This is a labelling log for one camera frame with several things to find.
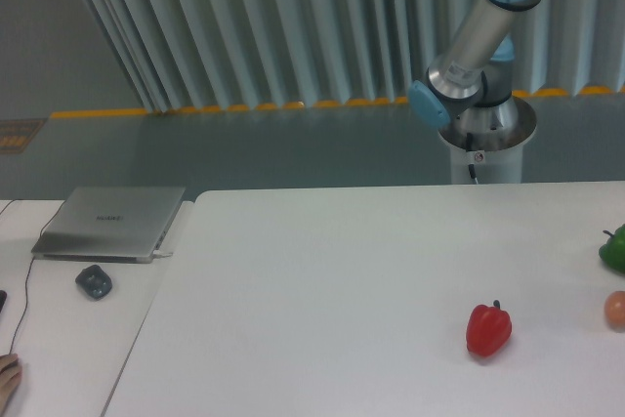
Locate thin black cable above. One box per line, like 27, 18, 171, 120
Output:
0, 198, 64, 355

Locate orange round fruit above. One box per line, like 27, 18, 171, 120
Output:
604, 291, 625, 330

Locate red bell pepper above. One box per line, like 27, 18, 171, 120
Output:
466, 300, 513, 357

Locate green bell pepper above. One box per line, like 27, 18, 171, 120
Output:
599, 226, 625, 273

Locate silver closed laptop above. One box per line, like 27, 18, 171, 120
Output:
31, 187, 185, 263

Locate pleated grey curtain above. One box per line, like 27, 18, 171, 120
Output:
57, 0, 625, 113

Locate dark grey small device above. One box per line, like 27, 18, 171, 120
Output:
75, 265, 113, 301

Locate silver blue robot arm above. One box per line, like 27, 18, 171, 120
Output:
407, 0, 541, 152

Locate person's hand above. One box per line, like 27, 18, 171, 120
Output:
0, 354, 21, 409

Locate black object at edge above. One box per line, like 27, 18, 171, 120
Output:
0, 290, 8, 312

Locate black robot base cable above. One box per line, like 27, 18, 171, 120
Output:
464, 131, 480, 186

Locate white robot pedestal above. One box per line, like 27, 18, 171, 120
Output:
446, 144, 523, 185

